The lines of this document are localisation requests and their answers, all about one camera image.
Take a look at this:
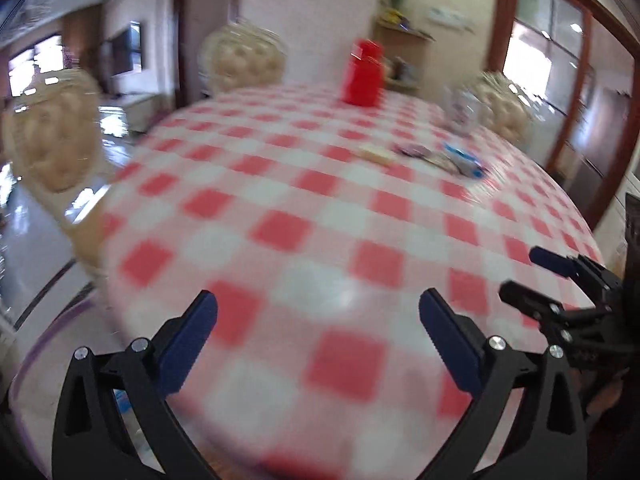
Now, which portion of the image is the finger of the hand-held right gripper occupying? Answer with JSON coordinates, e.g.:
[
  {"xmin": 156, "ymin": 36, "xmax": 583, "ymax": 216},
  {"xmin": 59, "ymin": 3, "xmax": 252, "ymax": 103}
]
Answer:
[
  {"xmin": 530, "ymin": 246, "xmax": 622, "ymax": 307},
  {"xmin": 499, "ymin": 280, "xmax": 577, "ymax": 345}
]

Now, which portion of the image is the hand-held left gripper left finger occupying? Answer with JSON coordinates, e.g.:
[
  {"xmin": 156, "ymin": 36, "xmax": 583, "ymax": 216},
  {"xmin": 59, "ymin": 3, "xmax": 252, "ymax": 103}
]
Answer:
[{"xmin": 51, "ymin": 289, "xmax": 218, "ymax": 480}]

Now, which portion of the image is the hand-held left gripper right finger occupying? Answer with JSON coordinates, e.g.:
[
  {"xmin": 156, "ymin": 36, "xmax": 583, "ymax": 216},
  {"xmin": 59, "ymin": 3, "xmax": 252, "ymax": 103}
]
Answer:
[{"xmin": 419, "ymin": 287, "xmax": 588, "ymax": 480}]

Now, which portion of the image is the clear purple-rimmed storage box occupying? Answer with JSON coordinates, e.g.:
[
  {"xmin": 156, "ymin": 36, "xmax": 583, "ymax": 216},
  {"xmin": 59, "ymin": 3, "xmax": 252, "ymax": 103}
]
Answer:
[{"xmin": 7, "ymin": 295, "xmax": 211, "ymax": 480}]

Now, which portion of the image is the purple snack packet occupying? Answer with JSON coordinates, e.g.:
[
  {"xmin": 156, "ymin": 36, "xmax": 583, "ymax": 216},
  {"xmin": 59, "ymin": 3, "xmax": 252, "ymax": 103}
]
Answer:
[{"xmin": 392, "ymin": 142, "xmax": 436, "ymax": 158}]

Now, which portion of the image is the clear yellow-edged snack packet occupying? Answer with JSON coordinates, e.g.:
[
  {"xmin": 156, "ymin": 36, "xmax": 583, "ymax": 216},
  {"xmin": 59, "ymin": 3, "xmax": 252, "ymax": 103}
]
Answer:
[{"xmin": 357, "ymin": 144, "xmax": 396, "ymax": 163}]

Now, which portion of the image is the red checked tablecloth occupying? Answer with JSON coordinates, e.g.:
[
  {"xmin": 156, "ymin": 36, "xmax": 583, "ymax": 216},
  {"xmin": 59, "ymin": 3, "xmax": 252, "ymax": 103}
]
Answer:
[{"xmin": 95, "ymin": 82, "xmax": 606, "ymax": 480}]

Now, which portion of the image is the cream tufted dining chair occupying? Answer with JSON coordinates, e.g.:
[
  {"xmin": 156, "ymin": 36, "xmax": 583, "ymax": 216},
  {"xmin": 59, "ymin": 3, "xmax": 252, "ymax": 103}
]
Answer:
[
  {"xmin": 0, "ymin": 67, "xmax": 108, "ymax": 281},
  {"xmin": 198, "ymin": 22, "xmax": 287, "ymax": 97},
  {"xmin": 465, "ymin": 71, "xmax": 533, "ymax": 148}
]

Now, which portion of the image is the wood framed glass door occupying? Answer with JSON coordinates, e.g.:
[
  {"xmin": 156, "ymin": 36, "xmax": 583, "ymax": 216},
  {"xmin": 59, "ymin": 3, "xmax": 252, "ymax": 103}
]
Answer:
[{"xmin": 495, "ymin": 0, "xmax": 636, "ymax": 176}]

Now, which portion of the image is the white low cabinet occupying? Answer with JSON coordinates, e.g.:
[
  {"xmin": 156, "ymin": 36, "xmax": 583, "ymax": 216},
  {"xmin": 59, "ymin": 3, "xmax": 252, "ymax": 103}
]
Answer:
[{"xmin": 100, "ymin": 92, "xmax": 166, "ymax": 136}]

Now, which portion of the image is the red thermos jug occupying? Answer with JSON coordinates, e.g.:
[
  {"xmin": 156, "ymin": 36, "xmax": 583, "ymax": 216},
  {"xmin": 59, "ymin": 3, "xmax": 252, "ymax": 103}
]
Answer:
[{"xmin": 341, "ymin": 38, "xmax": 387, "ymax": 107}]

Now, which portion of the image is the black flat television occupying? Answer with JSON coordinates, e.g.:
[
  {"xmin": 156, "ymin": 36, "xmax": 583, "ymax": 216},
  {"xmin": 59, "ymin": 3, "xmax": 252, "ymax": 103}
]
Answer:
[{"xmin": 100, "ymin": 21, "xmax": 143, "ymax": 78}]

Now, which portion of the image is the bright window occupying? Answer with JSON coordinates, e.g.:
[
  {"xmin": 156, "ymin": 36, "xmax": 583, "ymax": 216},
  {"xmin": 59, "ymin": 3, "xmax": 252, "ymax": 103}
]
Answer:
[{"xmin": 10, "ymin": 35, "xmax": 66, "ymax": 96}]

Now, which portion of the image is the wooden wall shelf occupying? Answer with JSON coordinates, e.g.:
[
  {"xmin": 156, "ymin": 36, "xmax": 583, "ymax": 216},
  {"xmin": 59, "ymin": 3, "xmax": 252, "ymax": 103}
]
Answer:
[{"xmin": 372, "ymin": 22, "xmax": 436, "ymax": 93}]

